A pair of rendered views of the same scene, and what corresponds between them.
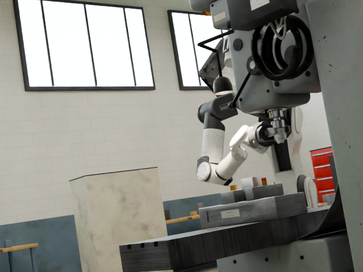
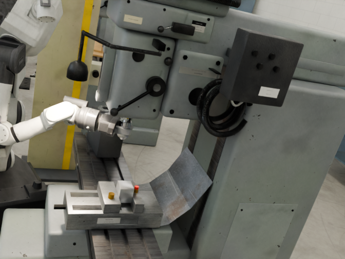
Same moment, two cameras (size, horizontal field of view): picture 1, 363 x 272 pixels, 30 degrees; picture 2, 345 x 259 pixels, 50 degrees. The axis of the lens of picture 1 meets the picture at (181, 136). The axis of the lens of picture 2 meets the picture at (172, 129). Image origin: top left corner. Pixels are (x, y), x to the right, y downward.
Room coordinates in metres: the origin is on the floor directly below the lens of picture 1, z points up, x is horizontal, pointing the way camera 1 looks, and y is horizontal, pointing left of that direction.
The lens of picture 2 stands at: (1.77, 0.88, 1.80)
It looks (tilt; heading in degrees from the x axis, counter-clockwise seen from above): 21 degrees down; 288
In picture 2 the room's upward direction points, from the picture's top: 14 degrees clockwise
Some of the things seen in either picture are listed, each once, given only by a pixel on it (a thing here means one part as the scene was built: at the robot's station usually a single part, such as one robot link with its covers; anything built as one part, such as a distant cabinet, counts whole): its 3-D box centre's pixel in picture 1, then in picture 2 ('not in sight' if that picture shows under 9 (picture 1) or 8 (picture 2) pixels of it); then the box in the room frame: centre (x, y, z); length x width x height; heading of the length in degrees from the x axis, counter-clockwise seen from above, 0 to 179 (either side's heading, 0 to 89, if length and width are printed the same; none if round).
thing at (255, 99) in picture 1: (268, 65); (137, 71); (2.36, -0.34, 1.47); 0.21 x 0.19 x 0.32; 131
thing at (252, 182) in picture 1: (253, 186); (124, 191); (2.25, -0.21, 1.05); 0.06 x 0.05 x 0.06; 132
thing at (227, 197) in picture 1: (242, 195); (108, 196); (2.29, -0.17, 1.03); 0.15 x 0.06 x 0.04; 132
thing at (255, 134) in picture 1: (268, 134); (101, 123); (2.45, -0.31, 1.23); 0.13 x 0.12 x 0.10; 109
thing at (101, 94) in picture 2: not in sight; (105, 73); (2.45, -0.27, 1.45); 0.04 x 0.04 x 0.21; 41
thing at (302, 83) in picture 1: (309, 49); (184, 78); (2.22, -0.47, 1.47); 0.24 x 0.19 x 0.26; 131
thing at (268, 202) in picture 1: (249, 204); (113, 204); (2.28, -0.19, 0.99); 0.35 x 0.15 x 0.11; 42
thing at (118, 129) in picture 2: (270, 131); (122, 131); (2.36, -0.31, 1.23); 0.06 x 0.02 x 0.03; 18
